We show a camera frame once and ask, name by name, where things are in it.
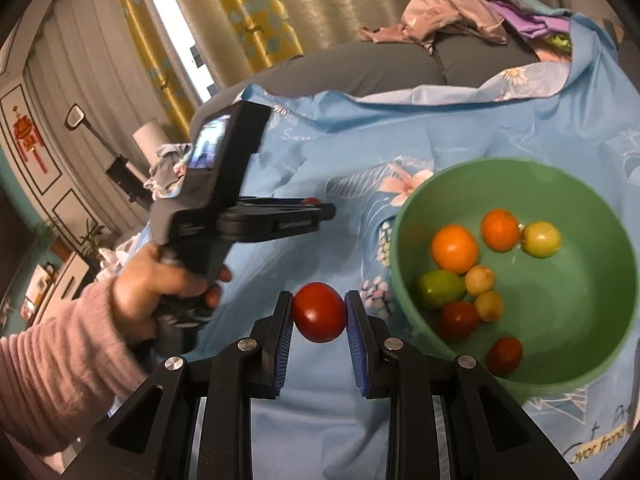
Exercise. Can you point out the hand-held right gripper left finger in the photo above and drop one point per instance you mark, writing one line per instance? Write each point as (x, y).
(285, 345)

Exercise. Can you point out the beige curtain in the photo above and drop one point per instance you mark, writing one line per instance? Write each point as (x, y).
(325, 0)

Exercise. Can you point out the red knot wall decoration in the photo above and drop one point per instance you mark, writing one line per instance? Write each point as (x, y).
(27, 135)

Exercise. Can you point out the blue floral sheet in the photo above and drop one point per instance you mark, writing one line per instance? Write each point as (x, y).
(350, 135)

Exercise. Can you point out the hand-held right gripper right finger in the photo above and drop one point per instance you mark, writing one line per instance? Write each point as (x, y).
(356, 345)

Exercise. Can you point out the small yellow fruit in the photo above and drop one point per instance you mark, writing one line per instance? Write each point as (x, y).
(479, 280)
(489, 306)

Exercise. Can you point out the green cloth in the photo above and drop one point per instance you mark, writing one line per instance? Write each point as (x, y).
(557, 41)

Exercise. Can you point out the pink cloth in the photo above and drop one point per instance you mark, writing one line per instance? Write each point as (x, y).
(450, 10)

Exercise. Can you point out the red cherry tomato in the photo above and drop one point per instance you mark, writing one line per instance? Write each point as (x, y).
(504, 356)
(313, 201)
(458, 320)
(320, 312)

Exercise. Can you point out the yellow patterned curtain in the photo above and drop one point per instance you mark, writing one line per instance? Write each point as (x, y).
(150, 45)

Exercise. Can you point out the potted green plant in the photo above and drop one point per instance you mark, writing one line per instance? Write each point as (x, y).
(92, 237)

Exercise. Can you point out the green lime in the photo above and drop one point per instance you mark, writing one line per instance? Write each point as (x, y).
(440, 290)

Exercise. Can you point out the grey sofa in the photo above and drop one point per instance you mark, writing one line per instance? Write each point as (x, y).
(360, 67)

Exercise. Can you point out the grey patterned cloth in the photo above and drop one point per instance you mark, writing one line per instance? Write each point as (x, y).
(167, 170)

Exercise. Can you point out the person's left hand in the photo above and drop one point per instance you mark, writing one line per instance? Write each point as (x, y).
(140, 290)

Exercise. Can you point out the person's left forearm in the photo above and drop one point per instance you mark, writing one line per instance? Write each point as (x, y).
(55, 375)

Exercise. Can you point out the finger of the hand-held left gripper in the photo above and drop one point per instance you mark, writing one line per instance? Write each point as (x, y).
(327, 211)

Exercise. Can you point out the white cabinet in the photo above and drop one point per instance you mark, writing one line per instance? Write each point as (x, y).
(65, 280)

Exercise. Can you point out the black phone stand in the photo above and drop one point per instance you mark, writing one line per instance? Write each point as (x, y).
(75, 117)

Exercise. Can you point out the orange tangerine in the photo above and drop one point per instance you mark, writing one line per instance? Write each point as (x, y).
(500, 230)
(455, 249)

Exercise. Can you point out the purple cloth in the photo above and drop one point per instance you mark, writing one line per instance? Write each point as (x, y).
(535, 20)

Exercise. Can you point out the green bowl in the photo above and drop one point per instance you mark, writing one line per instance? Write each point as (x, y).
(575, 310)

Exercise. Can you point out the yellow-green mango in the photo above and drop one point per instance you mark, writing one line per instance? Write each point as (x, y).
(541, 239)

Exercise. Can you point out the grey pleated curtain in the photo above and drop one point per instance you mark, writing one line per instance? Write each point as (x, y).
(75, 50)

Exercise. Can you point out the white paper roll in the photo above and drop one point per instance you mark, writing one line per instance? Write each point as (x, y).
(150, 136)

